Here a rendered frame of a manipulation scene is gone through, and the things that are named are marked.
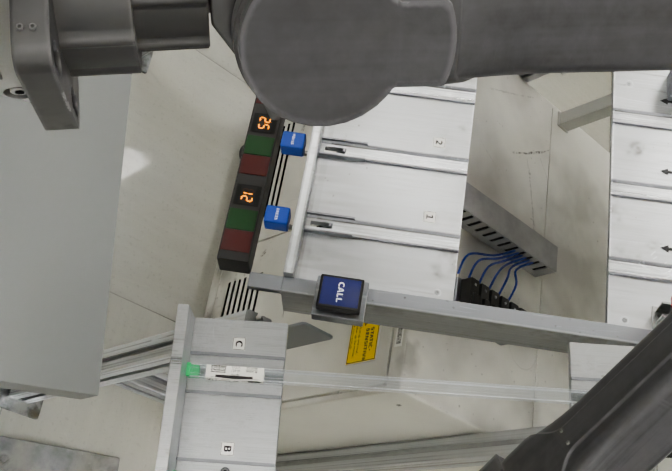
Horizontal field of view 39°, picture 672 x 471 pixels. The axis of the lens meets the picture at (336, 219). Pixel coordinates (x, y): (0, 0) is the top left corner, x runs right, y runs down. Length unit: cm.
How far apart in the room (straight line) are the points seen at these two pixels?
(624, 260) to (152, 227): 103
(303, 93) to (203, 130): 164
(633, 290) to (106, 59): 84
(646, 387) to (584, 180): 133
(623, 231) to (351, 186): 34
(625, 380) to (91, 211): 69
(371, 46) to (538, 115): 144
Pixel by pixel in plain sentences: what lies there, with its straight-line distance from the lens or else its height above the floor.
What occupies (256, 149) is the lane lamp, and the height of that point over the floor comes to 66.
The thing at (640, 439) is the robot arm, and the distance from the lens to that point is 65.
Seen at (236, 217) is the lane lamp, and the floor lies 65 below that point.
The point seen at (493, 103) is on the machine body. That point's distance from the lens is 175.
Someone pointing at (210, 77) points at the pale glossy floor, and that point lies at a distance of 213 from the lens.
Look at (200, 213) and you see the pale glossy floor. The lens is 200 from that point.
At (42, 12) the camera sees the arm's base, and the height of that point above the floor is 122.
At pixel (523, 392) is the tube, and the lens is 101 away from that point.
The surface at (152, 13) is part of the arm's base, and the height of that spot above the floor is 122.
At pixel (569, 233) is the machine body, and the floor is 62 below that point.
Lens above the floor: 154
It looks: 43 degrees down
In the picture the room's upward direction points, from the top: 71 degrees clockwise
